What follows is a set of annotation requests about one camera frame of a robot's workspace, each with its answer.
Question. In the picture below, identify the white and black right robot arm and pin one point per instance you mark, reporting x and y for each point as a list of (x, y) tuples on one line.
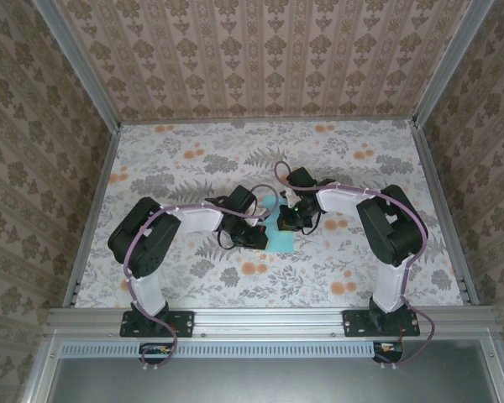
[(390, 226)]

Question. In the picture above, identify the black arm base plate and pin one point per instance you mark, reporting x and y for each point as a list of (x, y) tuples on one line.
[(185, 323), (353, 323)]

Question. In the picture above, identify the floral patterned table cover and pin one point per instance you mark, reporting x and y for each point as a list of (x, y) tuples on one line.
[(235, 142)]

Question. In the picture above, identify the wide aluminium mounting rail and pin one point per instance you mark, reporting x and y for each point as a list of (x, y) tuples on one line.
[(269, 321)]

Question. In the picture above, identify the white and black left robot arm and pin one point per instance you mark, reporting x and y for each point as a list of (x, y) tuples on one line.
[(147, 239)]

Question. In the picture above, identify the grey metal panel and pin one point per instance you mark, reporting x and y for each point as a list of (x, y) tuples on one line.
[(269, 382)]

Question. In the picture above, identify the aluminium lower frame bar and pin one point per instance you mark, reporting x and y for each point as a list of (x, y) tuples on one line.
[(502, 369), (42, 369)]

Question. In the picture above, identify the light blue paper sheet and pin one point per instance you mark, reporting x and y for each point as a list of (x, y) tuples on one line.
[(282, 242)]

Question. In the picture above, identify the aluminium frame post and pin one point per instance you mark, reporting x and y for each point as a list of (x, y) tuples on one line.
[(84, 63), (448, 63)]

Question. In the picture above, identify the aluminium table edge rail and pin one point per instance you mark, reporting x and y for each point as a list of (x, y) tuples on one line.
[(430, 168), (269, 121), (104, 168)]

